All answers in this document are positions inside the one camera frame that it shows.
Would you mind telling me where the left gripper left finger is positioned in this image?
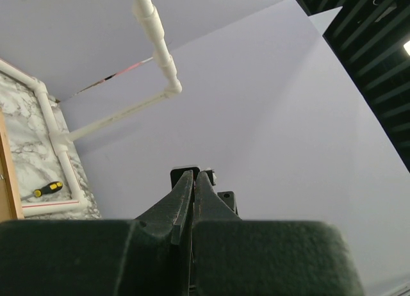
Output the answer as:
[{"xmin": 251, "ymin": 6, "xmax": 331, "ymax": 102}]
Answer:
[{"xmin": 1, "ymin": 171, "xmax": 194, "ymax": 295}]

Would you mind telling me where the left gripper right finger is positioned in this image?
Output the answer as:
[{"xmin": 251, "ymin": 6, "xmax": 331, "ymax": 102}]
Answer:
[{"xmin": 192, "ymin": 170, "xmax": 366, "ymax": 296}]

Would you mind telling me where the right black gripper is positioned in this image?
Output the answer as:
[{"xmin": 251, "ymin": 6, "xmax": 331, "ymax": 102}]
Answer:
[{"xmin": 170, "ymin": 166, "xmax": 239, "ymax": 218}]

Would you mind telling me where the yellow black screwdriver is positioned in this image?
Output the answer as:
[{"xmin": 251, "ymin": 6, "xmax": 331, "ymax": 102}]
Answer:
[{"xmin": 20, "ymin": 181, "xmax": 63, "ymax": 201}]

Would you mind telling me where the brown wooden picture frame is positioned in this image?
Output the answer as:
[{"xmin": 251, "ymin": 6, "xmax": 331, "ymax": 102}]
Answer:
[{"xmin": 1, "ymin": 111, "xmax": 24, "ymax": 222}]

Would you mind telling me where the white PVC pipe rack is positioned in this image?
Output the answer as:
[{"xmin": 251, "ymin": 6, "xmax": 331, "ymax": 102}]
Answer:
[{"xmin": 1, "ymin": 0, "xmax": 182, "ymax": 217}]

